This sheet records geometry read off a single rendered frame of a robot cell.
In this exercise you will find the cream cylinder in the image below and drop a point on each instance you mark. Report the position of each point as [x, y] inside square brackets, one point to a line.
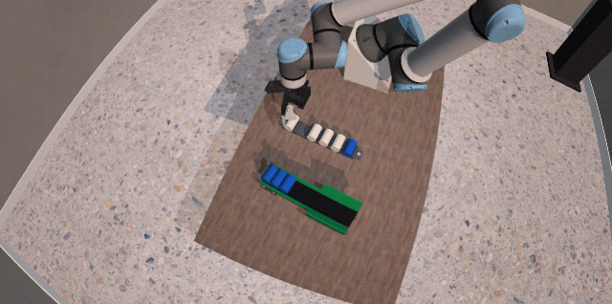
[290, 124]
[314, 132]
[338, 142]
[326, 137]

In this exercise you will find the blue cylinder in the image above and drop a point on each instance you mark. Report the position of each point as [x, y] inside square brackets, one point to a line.
[287, 184]
[278, 178]
[269, 174]
[349, 148]

